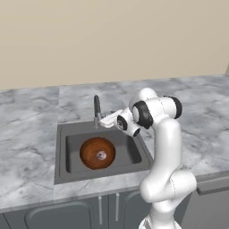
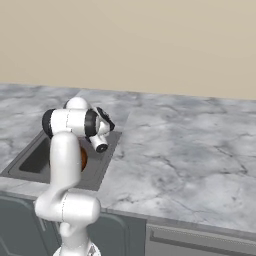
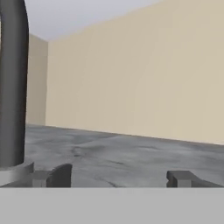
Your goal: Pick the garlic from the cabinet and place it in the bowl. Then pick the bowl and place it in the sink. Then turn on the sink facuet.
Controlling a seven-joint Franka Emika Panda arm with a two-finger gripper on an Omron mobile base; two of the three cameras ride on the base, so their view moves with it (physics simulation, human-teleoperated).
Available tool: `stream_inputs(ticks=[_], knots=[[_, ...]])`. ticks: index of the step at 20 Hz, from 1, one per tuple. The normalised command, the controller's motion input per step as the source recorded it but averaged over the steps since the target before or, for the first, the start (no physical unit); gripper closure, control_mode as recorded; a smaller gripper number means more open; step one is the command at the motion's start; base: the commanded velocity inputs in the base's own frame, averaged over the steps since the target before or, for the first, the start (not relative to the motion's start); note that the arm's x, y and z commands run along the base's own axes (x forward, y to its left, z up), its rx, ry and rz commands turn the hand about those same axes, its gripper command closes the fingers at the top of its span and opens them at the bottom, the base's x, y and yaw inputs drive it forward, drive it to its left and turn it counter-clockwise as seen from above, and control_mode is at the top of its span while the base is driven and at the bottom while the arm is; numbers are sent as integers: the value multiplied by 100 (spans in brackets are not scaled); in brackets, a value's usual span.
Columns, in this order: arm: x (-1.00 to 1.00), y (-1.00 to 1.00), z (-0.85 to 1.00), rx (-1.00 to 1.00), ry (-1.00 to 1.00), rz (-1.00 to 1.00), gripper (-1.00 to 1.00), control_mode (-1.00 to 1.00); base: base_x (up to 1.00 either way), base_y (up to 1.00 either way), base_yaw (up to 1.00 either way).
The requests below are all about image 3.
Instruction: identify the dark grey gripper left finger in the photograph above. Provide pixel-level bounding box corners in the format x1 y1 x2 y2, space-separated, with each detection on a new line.
2 163 74 188

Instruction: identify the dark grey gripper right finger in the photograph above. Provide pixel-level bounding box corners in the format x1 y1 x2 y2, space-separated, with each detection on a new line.
165 170 224 188

